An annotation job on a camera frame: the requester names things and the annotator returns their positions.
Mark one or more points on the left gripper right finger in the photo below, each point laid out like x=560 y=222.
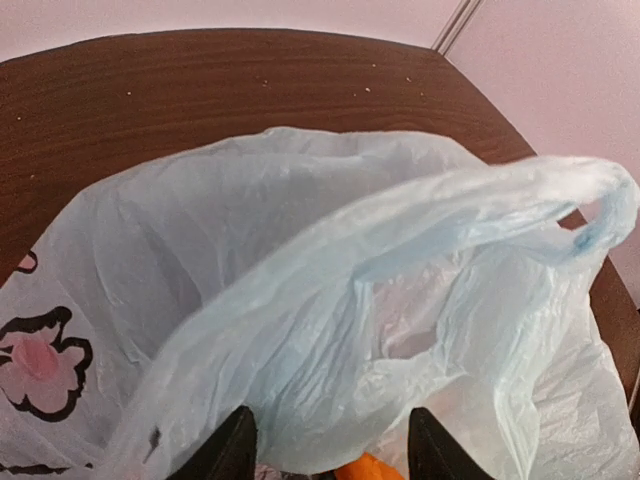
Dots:
x=433 y=453

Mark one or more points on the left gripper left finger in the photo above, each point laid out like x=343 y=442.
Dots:
x=228 y=454

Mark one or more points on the light blue printed plastic bag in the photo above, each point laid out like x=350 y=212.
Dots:
x=331 y=283

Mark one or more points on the orange fruit in bag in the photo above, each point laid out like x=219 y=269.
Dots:
x=367 y=467

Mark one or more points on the right aluminium corner post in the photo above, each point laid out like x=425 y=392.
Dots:
x=455 y=25

